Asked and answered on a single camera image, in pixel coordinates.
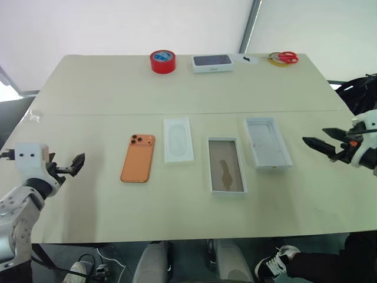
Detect grey metal frame bar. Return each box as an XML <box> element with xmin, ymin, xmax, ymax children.
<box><xmin>0</xmin><ymin>64</ymin><xmax>39</xmax><ymax>98</ymax></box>

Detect yellow tape roll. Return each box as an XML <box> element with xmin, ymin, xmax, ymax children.
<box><xmin>269</xmin><ymin>52</ymin><xmax>291</xmax><ymax>67</ymax></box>

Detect white box with brown inside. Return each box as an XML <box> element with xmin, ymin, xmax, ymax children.
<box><xmin>207</xmin><ymin>136</ymin><xmax>248</xmax><ymax>197</ymax></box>

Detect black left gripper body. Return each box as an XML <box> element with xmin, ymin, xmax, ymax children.
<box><xmin>44</xmin><ymin>160</ymin><xmax>67</xmax><ymax>186</ymax></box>

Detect white paper insert tray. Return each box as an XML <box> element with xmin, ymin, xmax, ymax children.
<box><xmin>163</xmin><ymin>117</ymin><xmax>197</xmax><ymax>164</ymax></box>

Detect white box with dark top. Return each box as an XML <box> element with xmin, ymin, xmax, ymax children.
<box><xmin>192</xmin><ymin>53</ymin><xmax>236</xmax><ymax>74</ymax></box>

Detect black trouser leg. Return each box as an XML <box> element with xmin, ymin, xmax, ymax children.
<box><xmin>286</xmin><ymin>232</ymin><xmax>377</xmax><ymax>283</ymax></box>

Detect orange smartphone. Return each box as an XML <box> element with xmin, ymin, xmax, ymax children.
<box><xmin>120</xmin><ymin>134</ymin><xmax>156</xmax><ymax>184</ymax></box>

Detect grey metal pole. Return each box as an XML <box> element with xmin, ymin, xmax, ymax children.
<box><xmin>237</xmin><ymin>0</ymin><xmax>263</xmax><ymax>54</ymax></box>

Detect black and white sneaker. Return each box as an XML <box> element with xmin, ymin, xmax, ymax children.
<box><xmin>254</xmin><ymin>244</ymin><xmax>302</xmax><ymax>279</ymax></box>

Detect red scissors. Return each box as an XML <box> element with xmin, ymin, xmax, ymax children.
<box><xmin>269</xmin><ymin>51</ymin><xmax>300</xmax><ymax>64</ymax></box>

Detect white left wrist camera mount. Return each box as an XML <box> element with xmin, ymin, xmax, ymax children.
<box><xmin>14</xmin><ymin>143</ymin><xmax>50</xmax><ymax>178</ymax></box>

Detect red tape roll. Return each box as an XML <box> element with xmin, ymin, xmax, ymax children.
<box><xmin>150</xmin><ymin>50</ymin><xmax>177</xmax><ymax>75</ymax></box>

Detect white empty box half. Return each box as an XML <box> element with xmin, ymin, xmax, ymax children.
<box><xmin>245</xmin><ymin>117</ymin><xmax>293</xmax><ymax>170</ymax></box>

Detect white shoe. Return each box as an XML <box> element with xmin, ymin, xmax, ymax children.
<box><xmin>62</xmin><ymin>261</ymin><xmax>88</xmax><ymax>283</ymax></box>

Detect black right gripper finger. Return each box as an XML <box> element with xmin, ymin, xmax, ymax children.
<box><xmin>322</xmin><ymin>127</ymin><xmax>354</xmax><ymax>140</ymax></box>
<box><xmin>302</xmin><ymin>136</ymin><xmax>344</xmax><ymax>160</ymax></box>

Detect grey rounded robot leg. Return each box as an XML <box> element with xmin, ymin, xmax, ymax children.
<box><xmin>131</xmin><ymin>241</ymin><xmax>175</xmax><ymax>283</ymax></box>
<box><xmin>205</xmin><ymin>238</ymin><xmax>254</xmax><ymax>283</ymax></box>

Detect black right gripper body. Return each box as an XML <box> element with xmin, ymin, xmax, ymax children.
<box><xmin>329</xmin><ymin>129</ymin><xmax>363</xmax><ymax>163</ymax></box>

